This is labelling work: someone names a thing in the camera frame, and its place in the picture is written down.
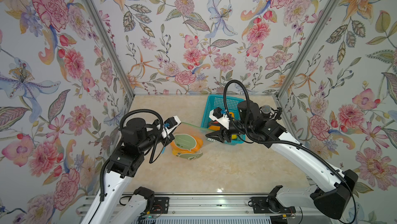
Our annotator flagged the clear zip-top bag green print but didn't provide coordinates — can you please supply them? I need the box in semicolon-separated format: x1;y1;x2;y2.
171;122;213;161

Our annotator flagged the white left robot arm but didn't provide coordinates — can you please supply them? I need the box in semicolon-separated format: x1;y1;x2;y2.
82;118;163;224

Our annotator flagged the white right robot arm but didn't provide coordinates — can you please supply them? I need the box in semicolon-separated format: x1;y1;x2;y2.
206;101;358;220

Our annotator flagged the teal plastic basket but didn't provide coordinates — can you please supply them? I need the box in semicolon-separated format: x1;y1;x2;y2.
201;95;245;145

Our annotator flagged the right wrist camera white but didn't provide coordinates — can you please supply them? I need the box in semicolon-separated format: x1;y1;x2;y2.
209;107;231;130

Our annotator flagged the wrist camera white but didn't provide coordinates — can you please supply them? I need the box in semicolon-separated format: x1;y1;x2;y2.
161;116;182;139
209;107;231;130

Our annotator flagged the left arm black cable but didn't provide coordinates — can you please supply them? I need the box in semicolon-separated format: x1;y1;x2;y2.
99;108;164;202

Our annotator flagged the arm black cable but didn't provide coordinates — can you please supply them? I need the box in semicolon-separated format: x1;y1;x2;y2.
99;108;164;202
223;79;357;224

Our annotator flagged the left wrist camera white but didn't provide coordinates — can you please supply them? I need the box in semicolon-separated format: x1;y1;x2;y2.
161;116;182;139

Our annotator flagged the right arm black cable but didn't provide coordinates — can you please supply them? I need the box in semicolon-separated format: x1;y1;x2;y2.
223;79;357;224

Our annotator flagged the aluminium front rail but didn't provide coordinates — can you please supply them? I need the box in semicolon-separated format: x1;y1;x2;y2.
77;192;342;220

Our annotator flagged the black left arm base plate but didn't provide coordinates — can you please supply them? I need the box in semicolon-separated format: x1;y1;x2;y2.
142;197;170;215

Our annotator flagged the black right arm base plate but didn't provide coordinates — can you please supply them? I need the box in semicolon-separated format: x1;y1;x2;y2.
248;197;296;214

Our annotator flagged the aluminium corner post left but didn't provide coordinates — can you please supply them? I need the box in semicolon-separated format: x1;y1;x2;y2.
83;0;135;100

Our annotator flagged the aluminium corner post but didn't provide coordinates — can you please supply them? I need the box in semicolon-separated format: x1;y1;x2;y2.
83;0;135;100
276;0;340;100

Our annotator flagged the aluminium corner post right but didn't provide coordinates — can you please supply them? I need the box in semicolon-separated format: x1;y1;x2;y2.
276;0;340;100

